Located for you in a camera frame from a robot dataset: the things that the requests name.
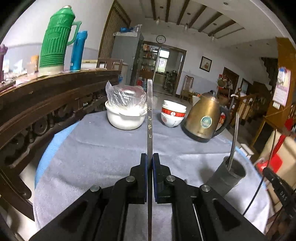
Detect engraved steel chopstick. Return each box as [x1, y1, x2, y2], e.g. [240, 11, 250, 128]
[147, 79, 153, 241]

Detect grey utensil holder cup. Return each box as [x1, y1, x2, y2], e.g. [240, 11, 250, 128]
[206, 156, 246, 197]

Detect grey cloth table mat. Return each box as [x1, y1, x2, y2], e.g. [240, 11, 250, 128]
[33, 111, 270, 240]

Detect blue table cover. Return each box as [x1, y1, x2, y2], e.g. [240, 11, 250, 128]
[35, 122, 79, 188]

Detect gold electric kettle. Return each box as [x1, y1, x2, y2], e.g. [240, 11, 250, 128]
[182, 90, 230, 143]

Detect white pot with plastic bag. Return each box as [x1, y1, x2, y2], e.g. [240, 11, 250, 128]
[105, 82, 147, 131]

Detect stacked red white bowls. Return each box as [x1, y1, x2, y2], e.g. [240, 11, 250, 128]
[161, 100, 187, 128]

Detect dark carved wooden sideboard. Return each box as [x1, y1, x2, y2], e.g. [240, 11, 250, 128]
[1, 69, 120, 219]

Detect blue water bottle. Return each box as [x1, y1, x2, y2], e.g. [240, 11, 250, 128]
[70, 31, 88, 71]

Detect wooden chair near sideboard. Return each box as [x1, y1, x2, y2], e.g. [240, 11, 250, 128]
[96, 58, 123, 71]

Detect grey refrigerator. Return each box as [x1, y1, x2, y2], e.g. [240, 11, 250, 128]
[111, 32, 144, 86]

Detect green thermos flask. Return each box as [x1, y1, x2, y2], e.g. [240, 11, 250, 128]
[39, 5, 82, 75]

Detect purple bottle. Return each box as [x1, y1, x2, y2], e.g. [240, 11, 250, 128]
[0, 44, 8, 82]

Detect black cable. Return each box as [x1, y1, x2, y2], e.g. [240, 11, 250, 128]
[242, 174, 265, 216]

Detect pink wall calendar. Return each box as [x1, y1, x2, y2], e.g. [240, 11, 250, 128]
[273, 67, 290, 106]

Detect wooden chair by wall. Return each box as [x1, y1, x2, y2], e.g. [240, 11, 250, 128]
[180, 75, 194, 102]

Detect framed wall picture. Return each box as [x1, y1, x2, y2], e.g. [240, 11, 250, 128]
[199, 56, 212, 72]

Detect round wall clock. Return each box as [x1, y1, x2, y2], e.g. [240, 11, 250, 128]
[156, 35, 166, 44]

